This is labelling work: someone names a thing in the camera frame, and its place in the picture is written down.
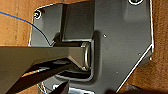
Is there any grey and black robot base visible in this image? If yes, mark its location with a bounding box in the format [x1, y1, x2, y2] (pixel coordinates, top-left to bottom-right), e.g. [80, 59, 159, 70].
[0, 0, 156, 94]

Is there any thin blue cable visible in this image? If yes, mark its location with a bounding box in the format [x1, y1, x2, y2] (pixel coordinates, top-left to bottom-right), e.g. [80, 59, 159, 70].
[0, 11, 54, 46]

